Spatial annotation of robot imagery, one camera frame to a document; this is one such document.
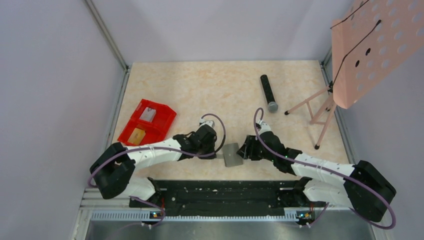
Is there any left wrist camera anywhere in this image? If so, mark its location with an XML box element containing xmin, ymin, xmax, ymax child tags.
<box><xmin>199</xmin><ymin>118</ymin><xmax>215</xmax><ymax>130</ymax></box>

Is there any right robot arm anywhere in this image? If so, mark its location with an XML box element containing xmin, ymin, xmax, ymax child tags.
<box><xmin>237</xmin><ymin>131</ymin><xmax>397</xmax><ymax>222</ymax></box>

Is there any red plastic bin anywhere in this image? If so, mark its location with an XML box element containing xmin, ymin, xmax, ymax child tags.
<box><xmin>117</xmin><ymin>99</ymin><xmax>177</xmax><ymax>146</ymax></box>

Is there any grey card holder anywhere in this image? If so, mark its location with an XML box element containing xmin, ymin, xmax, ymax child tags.
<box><xmin>222</xmin><ymin>142</ymin><xmax>244</xmax><ymax>168</ymax></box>

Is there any black microphone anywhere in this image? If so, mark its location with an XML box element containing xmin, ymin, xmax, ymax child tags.
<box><xmin>260</xmin><ymin>74</ymin><xmax>279</xmax><ymax>113</ymax></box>

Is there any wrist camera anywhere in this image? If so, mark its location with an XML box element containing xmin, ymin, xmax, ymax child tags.
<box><xmin>199</xmin><ymin>118</ymin><xmax>215</xmax><ymax>130</ymax></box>
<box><xmin>258</xmin><ymin>121</ymin><xmax>272</xmax><ymax>135</ymax></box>

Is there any pink music stand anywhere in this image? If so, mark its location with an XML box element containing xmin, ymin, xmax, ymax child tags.
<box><xmin>284</xmin><ymin>0</ymin><xmax>424</xmax><ymax>151</ymax></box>

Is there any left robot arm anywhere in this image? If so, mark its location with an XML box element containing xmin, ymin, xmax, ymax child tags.
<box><xmin>89</xmin><ymin>120</ymin><xmax>217</xmax><ymax>201</ymax></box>

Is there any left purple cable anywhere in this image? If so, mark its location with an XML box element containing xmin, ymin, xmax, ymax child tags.
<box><xmin>86</xmin><ymin>113</ymin><xmax>227</xmax><ymax>229</ymax></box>

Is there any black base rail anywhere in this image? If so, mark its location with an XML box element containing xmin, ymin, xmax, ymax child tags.
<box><xmin>149</xmin><ymin>180</ymin><xmax>325</xmax><ymax>217</ymax></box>

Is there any gold card in bin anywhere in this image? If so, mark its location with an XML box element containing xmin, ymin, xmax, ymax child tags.
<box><xmin>127</xmin><ymin>128</ymin><xmax>146</xmax><ymax>146</ymax></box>

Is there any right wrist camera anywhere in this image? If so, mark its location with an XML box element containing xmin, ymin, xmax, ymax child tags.
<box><xmin>258</xmin><ymin>121</ymin><xmax>272</xmax><ymax>135</ymax></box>

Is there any aluminium frame post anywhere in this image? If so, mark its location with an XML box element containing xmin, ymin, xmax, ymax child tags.
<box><xmin>83</xmin><ymin>0</ymin><xmax>130</xmax><ymax>72</ymax></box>

